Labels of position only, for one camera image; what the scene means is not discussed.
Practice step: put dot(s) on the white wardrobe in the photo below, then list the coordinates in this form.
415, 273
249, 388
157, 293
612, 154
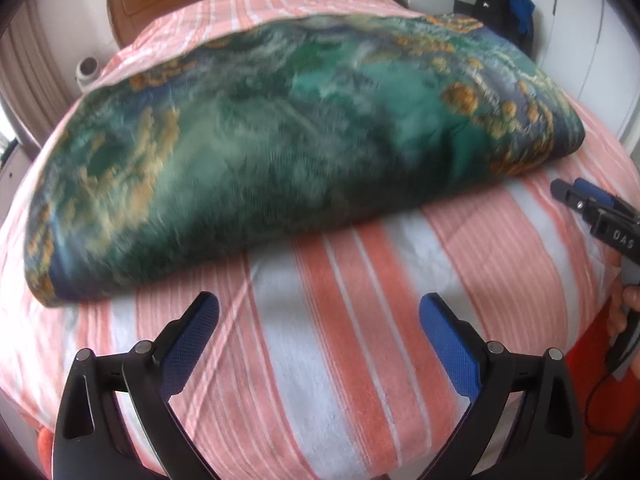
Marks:
586, 49

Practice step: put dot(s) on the small white fan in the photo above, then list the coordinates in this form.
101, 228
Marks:
87, 73

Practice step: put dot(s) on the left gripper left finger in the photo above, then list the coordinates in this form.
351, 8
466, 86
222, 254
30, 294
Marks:
91, 440

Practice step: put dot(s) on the green patterned silk jacket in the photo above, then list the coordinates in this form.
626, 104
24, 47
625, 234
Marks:
291, 127

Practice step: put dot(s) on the white window bench cabinet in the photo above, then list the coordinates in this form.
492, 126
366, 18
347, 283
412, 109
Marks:
13, 171

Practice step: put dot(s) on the pink striped bed cover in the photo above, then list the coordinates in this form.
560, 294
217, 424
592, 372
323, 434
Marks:
318, 367

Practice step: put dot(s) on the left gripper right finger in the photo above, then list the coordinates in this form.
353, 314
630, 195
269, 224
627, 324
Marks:
546, 440

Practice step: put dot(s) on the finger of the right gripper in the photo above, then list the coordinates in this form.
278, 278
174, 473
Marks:
579, 195
603, 198

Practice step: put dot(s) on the person's right hand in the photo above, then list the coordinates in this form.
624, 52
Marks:
623, 300

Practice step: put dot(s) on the beige curtain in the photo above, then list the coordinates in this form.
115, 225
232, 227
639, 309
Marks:
31, 83

